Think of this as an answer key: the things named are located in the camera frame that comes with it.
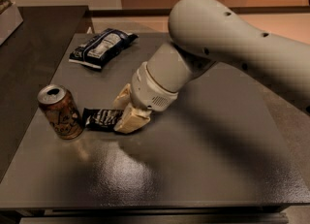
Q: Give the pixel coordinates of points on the blue white chip bag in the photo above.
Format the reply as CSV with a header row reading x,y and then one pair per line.
x,y
100,49

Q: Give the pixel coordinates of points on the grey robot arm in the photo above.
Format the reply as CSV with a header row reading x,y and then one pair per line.
x,y
202,34

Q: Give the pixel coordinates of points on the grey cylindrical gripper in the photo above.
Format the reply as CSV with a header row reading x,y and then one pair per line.
x,y
146,89

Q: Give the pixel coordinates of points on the orange La Croix can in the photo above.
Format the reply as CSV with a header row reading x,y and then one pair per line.
x,y
61,111

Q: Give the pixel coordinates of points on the white box with snack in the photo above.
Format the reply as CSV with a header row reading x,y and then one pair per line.
x,y
10,19

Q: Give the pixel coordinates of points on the black rxbar chocolate wrapper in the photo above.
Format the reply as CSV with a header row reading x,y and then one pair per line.
x,y
100,119

